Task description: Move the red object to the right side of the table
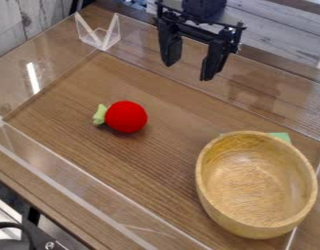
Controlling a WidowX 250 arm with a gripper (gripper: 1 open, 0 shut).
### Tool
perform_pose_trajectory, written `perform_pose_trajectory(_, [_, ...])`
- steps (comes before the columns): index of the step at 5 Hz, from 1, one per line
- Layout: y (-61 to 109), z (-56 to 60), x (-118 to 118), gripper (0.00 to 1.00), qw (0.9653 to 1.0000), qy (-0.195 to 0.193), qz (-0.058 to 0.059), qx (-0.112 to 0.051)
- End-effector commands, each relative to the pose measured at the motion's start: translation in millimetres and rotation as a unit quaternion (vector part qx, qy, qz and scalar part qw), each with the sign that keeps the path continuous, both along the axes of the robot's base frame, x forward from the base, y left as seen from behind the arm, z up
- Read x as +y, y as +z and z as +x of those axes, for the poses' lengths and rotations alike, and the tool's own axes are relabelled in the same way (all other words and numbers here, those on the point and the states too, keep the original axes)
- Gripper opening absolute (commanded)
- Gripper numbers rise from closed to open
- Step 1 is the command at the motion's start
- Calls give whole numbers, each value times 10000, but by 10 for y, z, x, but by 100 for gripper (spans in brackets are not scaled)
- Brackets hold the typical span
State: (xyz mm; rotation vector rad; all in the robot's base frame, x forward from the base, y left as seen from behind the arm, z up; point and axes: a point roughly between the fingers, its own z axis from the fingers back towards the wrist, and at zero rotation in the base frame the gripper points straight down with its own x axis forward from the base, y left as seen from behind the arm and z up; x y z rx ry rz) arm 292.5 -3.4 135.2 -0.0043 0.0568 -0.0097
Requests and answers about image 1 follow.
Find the green sticky note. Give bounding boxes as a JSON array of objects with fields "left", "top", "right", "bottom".
[{"left": 268, "top": 133, "right": 292, "bottom": 144}]

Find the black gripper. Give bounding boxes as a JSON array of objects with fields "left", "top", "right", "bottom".
[{"left": 155, "top": 0, "right": 247, "bottom": 82}]

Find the clear acrylic corner bracket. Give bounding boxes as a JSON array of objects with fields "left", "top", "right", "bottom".
[{"left": 74, "top": 14, "right": 121, "bottom": 52}]

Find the clear acrylic tray wall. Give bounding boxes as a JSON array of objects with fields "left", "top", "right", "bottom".
[{"left": 0, "top": 116, "right": 211, "bottom": 250}]

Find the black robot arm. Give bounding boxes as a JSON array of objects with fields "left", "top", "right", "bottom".
[{"left": 155, "top": 0, "right": 247, "bottom": 81}]

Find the red plush strawberry toy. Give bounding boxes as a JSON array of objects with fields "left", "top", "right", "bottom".
[{"left": 92, "top": 101, "right": 148, "bottom": 134}]

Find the black cable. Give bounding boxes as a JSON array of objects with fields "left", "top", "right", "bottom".
[{"left": 0, "top": 222, "right": 25, "bottom": 242}]

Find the wooden bowl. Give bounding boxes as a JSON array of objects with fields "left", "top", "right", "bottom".
[{"left": 195, "top": 131, "right": 318, "bottom": 239}]

